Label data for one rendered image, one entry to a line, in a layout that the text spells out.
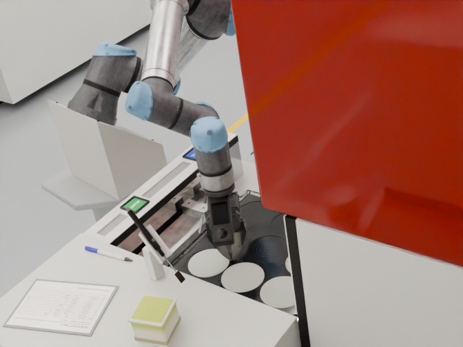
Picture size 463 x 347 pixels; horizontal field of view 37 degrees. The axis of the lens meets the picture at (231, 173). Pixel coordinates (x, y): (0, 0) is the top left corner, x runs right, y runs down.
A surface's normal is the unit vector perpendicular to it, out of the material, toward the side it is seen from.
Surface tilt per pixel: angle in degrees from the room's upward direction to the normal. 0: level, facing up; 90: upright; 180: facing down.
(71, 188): 0
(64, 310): 0
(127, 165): 90
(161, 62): 34
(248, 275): 0
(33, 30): 90
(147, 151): 90
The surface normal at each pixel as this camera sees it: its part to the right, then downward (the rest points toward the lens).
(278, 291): -0.14, -0.83
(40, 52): 0.81, 0.22
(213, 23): -0.11, 0.87
